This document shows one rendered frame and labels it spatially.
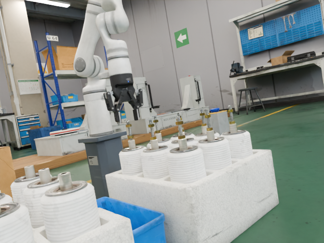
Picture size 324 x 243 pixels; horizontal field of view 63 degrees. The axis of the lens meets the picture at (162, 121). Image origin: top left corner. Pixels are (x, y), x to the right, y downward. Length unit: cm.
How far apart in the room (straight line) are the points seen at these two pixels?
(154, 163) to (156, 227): 18
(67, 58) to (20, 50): 156
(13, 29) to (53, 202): 697
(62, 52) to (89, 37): 493
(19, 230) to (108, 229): 14
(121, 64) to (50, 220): 52
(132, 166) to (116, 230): 37
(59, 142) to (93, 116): 161
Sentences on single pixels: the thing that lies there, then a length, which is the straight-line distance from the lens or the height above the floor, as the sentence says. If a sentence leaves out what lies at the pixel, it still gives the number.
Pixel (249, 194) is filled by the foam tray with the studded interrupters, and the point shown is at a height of 9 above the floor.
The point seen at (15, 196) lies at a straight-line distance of 74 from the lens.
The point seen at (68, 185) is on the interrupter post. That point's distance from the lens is 53.
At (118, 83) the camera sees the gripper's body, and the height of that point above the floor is 47.
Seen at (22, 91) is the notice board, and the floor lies 127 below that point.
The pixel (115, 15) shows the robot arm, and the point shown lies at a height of 67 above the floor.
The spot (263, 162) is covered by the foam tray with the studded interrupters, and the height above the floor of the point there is 15.
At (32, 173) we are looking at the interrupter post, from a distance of 75.
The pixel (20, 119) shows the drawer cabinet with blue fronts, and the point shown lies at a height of 60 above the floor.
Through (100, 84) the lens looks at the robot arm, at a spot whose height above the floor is 50.
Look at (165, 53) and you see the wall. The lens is 730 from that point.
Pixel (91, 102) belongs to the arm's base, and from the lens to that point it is 107.
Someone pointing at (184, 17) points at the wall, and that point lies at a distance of 700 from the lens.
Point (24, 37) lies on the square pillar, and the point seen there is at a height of 255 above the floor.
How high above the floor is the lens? 37
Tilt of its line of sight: 3 degrees down
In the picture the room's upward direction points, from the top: 10 degrees counter-clockwise
